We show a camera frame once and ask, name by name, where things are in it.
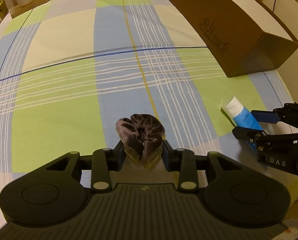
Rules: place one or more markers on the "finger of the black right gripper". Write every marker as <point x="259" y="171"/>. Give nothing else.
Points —
<point x="270" y="117"/>
<point x="248" y="135"/>

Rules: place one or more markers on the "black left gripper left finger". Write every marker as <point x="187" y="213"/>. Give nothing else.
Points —
<point x="104" y="161"/>

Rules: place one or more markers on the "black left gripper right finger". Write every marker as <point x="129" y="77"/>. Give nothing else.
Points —
<point x="183" y="161"/>

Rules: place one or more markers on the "blue white hand cream tube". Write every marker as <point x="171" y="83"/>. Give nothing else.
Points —
<point x="240" y="115"/>

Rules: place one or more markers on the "dark brown velvet scrunchie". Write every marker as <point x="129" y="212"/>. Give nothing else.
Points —
<point x="142" y="136"/>

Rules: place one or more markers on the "brown cardboard storage box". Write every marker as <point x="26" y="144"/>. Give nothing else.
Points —
<point x="244" y="36"/>

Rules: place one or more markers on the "checkered bed sheet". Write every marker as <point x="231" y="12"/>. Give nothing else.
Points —
<point x="69" y="69"/>

